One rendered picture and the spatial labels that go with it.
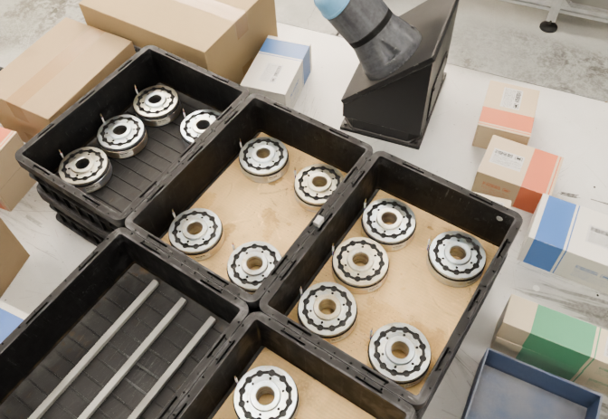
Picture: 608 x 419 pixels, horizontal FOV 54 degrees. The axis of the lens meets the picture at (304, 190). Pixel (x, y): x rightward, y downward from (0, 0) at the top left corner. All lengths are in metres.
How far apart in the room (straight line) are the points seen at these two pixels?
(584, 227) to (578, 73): 1.64
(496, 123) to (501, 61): 1.40
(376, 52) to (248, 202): 0.43
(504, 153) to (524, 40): 1.62
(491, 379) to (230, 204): 0.60
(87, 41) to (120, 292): 0.71
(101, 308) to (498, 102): 1.00
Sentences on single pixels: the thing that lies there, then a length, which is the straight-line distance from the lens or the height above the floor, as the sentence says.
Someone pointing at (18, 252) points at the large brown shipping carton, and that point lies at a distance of 1.41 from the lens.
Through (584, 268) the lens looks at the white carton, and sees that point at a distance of 1.31.
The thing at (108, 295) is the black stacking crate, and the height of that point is 0.83.
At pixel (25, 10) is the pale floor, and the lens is 3.44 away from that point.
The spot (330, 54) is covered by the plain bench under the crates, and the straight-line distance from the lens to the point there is 1.71.
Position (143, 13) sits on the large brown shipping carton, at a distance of 1.60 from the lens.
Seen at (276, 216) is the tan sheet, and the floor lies 0.83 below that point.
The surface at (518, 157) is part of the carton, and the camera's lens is 1.41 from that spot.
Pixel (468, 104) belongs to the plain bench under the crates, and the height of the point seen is 0.70.
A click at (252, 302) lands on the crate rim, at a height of 0.93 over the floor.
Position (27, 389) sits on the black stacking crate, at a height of 0.83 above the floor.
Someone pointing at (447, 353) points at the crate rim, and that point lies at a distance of 0.96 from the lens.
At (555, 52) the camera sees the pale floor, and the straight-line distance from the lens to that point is 2.97.
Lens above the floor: 1.81
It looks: 53 degrees down
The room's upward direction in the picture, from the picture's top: 3 degrees counter-clockwise
